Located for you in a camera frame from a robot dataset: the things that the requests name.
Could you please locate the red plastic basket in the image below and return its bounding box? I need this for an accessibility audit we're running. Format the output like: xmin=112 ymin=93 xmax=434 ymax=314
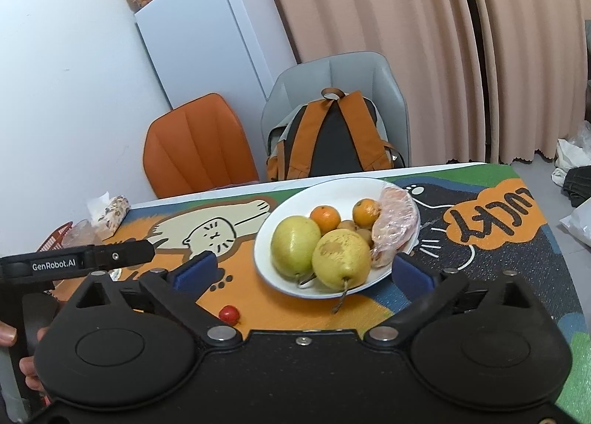
xmin=36 ymin=221 xmax=75 ymax=254

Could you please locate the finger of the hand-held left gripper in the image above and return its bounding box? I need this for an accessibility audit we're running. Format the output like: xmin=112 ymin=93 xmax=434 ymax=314
xmin=82 ymin=239 xmax=156 ymax=271

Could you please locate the short clear ribbed glass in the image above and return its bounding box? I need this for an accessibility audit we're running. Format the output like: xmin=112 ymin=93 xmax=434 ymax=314
xmin=62 ymin=219 xmax=100 ymax=247

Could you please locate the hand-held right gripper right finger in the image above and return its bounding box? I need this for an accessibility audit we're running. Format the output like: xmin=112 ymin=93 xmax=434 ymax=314
xmin=365 ymin=251 xmax=539 ymax=347

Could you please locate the orange tangerine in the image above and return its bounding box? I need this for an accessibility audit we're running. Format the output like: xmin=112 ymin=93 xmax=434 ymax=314
xmin=352 ymin=198 xmax=383 ymax=229
xmin=309 ymin=204 xmax=342 ymax=233

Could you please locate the yellow pear with brown patch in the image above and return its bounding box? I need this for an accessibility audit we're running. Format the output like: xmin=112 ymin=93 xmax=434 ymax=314
xmin=311 ymin=228 xmax=373 ymax=315

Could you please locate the small red fruit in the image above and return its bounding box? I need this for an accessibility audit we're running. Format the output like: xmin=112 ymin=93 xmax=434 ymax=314
xmin=218 ymin=305 xmax=242 ymax=326

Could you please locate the white refrigerator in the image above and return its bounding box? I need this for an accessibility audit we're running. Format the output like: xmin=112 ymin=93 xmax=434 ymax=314
xmin=133 ymin=0 xmax=299 ymax=111

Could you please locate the smooth yellow-green pear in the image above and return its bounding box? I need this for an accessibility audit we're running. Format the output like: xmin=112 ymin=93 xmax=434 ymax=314
xmin=270 ymin=216 xmax=323 ymax=287

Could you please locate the orange and black backpack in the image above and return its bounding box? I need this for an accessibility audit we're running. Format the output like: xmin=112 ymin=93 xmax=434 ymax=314
xmin=266 ymin=87 xmax=406 ymax=183

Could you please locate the small plastic-wrapped pomelo piece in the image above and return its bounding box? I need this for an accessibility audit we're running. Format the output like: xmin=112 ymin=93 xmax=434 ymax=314
xmin=369 ymin=239 xmax=409 ymax=268

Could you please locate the dark cloth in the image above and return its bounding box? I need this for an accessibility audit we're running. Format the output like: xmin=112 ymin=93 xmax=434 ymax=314
xmin=563 ymin=167 xmax=591 ymax=208

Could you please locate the beige curtain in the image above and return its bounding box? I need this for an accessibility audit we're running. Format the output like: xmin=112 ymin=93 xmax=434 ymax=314
xmin=220 ymin=0 xmax=591 ymax=167

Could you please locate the large plastic-wrapped pomelo piece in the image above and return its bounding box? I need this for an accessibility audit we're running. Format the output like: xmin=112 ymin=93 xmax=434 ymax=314
xmin=373 ymin=186 xmax=421 ymax=247

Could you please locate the orange chair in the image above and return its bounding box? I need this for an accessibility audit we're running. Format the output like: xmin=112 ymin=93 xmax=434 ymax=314
xmin=143 ymin=92 xmax=260 ymax=200

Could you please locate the white plate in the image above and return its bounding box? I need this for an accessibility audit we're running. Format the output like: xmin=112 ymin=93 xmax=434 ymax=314
xmin=253 ymin=176 xmax=422 ymax=299

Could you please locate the person's left hand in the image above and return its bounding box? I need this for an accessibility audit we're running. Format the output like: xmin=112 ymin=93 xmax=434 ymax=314
xmin=0 ymin=321 xmax=54 ymax=393

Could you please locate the patterned tissue pack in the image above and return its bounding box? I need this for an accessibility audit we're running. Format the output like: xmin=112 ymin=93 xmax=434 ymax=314
xmin=86 ymin=191 xmax=131 ymax=240

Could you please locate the white plastic bag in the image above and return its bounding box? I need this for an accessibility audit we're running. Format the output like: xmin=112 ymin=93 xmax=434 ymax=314
xmin=558 ymin=202 xmax=591 ymax=248
xmin=551 ymin=121 xmax=591 ymax=185

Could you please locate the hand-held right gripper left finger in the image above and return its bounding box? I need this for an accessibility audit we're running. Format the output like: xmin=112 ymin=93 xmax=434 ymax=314
xmin=74 ymin=251 xmax=243 ymax=347

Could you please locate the grey chair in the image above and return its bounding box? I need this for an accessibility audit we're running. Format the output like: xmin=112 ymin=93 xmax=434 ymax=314
xmin=260 ymin=51 xmax=412 ymax=183

